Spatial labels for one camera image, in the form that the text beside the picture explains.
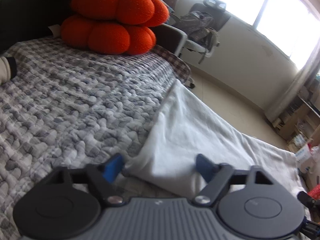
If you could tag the grey quilted blanket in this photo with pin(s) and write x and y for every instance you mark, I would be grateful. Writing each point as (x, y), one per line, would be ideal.
(75, 92)

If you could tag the plain grey curtain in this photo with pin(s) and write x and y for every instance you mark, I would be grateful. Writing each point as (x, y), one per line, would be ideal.
(295, 87)

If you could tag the white paper bag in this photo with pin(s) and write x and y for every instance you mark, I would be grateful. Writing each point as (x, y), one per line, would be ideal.
(303, 155)

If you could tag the checkered bed sheet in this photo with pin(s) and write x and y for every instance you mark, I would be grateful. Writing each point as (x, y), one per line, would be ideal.
(175, 60)

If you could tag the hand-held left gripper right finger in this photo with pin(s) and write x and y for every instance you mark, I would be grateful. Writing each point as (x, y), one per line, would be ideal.
(203, 166)

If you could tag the wide window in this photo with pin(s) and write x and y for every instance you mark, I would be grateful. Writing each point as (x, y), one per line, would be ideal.
(287, 17)

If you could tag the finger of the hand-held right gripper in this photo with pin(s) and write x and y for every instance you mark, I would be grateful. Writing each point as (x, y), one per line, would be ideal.
(305, 197)
(312, 228)

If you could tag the red bag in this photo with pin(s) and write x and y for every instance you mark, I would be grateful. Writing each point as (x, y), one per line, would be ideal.
(315, 192)

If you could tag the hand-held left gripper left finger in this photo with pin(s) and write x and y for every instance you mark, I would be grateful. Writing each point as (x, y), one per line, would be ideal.
(112, 166)

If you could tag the grey office chair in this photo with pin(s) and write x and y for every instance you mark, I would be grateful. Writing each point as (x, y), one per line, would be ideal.
(197, 46)

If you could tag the white sweatshirt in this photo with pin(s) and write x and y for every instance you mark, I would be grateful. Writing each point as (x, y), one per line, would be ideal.
(195, 130)

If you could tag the wooden shelf unit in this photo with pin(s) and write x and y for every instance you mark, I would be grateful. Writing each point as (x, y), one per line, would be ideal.
(300, 120)

